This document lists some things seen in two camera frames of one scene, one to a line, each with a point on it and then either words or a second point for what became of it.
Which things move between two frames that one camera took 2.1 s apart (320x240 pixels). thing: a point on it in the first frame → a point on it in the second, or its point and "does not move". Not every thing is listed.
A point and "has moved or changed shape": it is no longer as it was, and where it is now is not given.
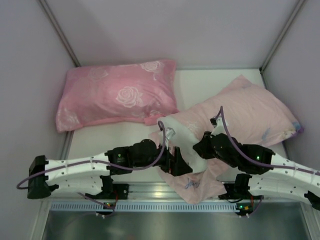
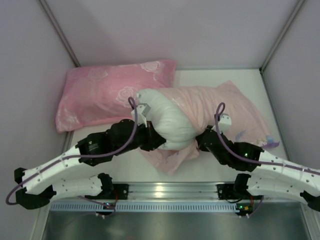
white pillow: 177,135 → 173,124
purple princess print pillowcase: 247,112 has moved or changed shape
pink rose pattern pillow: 140,91 does not move
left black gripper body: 173,161 → 155,139
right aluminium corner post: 300,3 does not move
